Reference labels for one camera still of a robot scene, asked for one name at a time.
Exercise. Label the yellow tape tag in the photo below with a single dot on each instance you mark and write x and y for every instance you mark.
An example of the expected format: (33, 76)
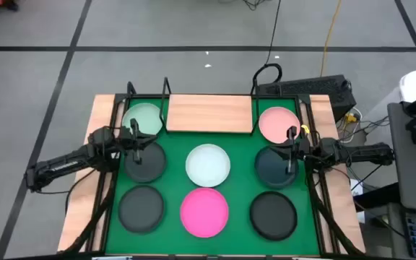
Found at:
(305, 128)

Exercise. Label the dark teal plate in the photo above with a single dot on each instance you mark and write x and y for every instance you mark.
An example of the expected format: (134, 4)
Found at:
(269, 173)

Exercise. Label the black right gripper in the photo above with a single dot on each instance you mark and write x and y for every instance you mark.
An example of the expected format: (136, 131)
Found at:
(302, 150)

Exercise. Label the white plate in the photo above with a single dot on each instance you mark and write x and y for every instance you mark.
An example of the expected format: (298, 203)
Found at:
(208, 165)

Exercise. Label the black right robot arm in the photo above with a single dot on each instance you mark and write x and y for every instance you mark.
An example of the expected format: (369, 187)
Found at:
(367, 153)

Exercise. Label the black plate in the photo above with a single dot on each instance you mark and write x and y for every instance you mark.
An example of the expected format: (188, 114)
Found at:
(273, 216)

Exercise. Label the wooden shelf with black frame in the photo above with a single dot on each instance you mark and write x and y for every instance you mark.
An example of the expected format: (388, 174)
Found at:
(208, 113)

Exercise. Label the mint green plate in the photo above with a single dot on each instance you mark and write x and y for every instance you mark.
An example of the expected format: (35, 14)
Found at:
(146, 113)

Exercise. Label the black metal table frame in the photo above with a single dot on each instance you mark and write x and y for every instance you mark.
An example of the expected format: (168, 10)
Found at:
(143, 96)

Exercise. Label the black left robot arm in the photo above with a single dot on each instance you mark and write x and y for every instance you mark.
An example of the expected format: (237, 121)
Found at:
(60, 166)

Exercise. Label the green table mat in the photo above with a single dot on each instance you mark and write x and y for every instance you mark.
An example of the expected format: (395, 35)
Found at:
(172, 245)

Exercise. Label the yellow plug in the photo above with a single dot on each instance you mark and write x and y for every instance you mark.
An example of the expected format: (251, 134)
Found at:
(350, 118)

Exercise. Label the magenta plate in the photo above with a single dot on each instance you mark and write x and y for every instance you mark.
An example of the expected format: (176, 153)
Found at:
(204, 213)

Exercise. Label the dark grey plate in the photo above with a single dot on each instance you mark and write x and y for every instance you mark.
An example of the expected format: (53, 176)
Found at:
(154, 166)
(141, 209)

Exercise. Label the black stand bar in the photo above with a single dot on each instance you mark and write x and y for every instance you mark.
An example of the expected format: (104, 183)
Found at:
(381, 200)

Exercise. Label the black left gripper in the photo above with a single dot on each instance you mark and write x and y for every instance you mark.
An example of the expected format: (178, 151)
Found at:
(130, 139)

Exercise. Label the white paper sheet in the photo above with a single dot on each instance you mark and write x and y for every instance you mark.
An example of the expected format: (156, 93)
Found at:
(356, 193)

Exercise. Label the salmon pink plate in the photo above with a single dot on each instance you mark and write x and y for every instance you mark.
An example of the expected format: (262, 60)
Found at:
(274, 122)

